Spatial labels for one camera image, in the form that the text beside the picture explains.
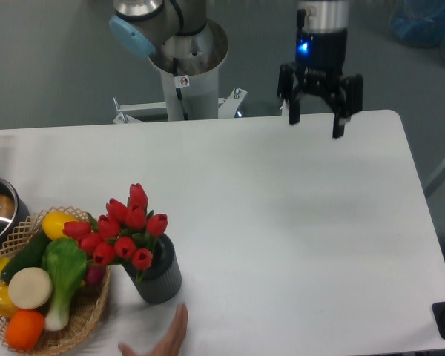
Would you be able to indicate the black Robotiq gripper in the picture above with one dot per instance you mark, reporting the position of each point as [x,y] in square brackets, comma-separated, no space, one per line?
[319,66]

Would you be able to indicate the red tulip bouquet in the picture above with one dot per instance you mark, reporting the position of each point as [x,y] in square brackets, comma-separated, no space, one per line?
[129,234]

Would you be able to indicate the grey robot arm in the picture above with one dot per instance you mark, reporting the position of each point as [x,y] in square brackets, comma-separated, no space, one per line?
[142,26]

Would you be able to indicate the dark grey ribbed vase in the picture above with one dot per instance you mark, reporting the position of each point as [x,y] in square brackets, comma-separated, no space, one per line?
[163,280]

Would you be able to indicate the person's hand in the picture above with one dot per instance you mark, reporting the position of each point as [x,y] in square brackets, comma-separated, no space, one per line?
[171,342]

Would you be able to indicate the blue plastic bag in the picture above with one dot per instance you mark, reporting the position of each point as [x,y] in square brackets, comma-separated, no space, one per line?
[419,24]

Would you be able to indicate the purple toy radish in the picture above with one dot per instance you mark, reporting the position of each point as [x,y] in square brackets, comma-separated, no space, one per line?
[94,275]

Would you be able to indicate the yellow toy squash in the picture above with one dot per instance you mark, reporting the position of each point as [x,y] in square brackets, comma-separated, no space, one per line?
[53,224]

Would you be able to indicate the green toy bok choy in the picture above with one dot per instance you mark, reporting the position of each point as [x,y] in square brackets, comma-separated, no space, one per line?
[66,265]

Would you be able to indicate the woven wicker basket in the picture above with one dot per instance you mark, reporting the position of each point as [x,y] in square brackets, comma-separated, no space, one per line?
[86,306]

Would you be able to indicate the green toy cucumber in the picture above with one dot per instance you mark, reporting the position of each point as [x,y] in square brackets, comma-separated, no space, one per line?
[29,256]

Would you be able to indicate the beige round toy bun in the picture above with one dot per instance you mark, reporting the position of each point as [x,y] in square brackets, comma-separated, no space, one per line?
[30,288]

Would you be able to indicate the orange toy fruit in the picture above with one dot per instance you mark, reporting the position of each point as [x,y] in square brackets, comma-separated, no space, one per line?
[24,329]

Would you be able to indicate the yellow toy bell pepper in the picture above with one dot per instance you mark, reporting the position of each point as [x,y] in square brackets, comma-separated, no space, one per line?
[7,307]

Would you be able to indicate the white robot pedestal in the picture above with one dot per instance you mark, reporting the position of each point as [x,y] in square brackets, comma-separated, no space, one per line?
[189,68]

